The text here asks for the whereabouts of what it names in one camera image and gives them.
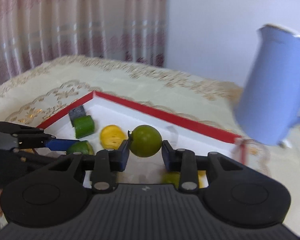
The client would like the red cardboard box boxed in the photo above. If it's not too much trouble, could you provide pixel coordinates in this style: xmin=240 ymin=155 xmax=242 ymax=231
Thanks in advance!
xmin=36 ymin=91 xmax=248 ymax=189

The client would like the green lime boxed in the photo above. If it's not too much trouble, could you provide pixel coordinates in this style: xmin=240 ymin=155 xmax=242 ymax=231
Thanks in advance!
xmin=128 ymin=125 xmax=163 ymax=158
xmin=66 ymin=141 xmax=94 ymax=156

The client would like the pink floral curtain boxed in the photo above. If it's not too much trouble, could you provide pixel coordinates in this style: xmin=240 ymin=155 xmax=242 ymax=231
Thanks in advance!
xmin=0 ymin=0 xmax=168 ymax=90

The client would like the person's left hand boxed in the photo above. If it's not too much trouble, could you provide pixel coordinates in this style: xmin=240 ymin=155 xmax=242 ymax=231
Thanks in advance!
xmin=0 ymin=150 xmax=28 ymax=217

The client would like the light blue electric kettle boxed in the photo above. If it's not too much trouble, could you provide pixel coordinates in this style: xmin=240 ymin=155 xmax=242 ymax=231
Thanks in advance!
xmin=234 ymin=24 xmax=300 ymax=148

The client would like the cream gold floral tablecloth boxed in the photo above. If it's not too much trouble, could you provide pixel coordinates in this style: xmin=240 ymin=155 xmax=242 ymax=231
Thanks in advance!
xmin=0 ymin=55 xmax=300 ymax=235

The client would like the green cucumber piece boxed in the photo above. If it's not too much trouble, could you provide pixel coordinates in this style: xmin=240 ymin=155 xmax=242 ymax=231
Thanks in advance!
xmin=73 ymin=115 xmax=95 ymax=139

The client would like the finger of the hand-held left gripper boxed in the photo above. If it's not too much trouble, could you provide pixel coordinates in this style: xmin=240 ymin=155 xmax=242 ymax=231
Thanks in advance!
xmin=0 ymin=122 xmax=78 ymax=151
xmin=13 ymin=149 xmax=68 ymax=166

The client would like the yellow fruit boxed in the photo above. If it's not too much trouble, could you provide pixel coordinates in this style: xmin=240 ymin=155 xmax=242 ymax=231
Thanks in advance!
xmin=100 ymin=125 xmax=127 ymax=149
xmin=162 ymin=170 xmax=206 ymax=188

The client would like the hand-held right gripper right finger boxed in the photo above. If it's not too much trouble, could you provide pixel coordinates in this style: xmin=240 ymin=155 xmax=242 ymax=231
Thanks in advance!
xmin=161 ymin=140 xmax=243 ymax=193

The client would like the dark blue-grey block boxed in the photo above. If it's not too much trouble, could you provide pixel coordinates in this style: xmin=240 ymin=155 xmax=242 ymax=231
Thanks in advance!
xmin=69 ymin=106 xmax=87 ymax=127

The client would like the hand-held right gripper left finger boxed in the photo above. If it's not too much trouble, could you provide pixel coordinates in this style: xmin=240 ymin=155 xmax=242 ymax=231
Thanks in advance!
xmin=49 ymin=140 xmax=130 ymax=193

